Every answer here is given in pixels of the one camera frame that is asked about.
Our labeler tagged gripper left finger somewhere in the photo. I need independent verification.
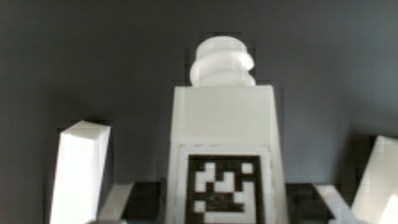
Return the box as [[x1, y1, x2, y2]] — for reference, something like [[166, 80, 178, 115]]
[[94, 182, 166, 224]]

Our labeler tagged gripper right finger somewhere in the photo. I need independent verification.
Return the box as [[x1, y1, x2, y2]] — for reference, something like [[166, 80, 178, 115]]
[[286, 183, 361, 224]]

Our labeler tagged white table leg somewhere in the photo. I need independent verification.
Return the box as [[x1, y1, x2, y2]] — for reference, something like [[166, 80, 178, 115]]
[[166, 36, 290, 224], [50, 121, 110, 224]]

